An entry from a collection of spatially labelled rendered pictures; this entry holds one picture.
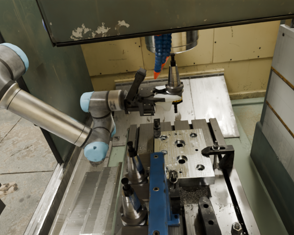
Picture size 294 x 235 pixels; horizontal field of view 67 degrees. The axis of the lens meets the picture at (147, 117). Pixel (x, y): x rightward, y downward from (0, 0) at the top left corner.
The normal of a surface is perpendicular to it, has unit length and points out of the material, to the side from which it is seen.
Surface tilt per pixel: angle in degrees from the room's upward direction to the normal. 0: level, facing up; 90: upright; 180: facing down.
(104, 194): 8
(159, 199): 0
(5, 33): 90
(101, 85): 90
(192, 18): 90
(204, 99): 24
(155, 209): 0
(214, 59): 90
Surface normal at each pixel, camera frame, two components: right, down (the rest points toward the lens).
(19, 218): -0.13, -0.81
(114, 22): -0.03, 0.58
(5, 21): 0.99, -0.08
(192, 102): -0.13, -0.51
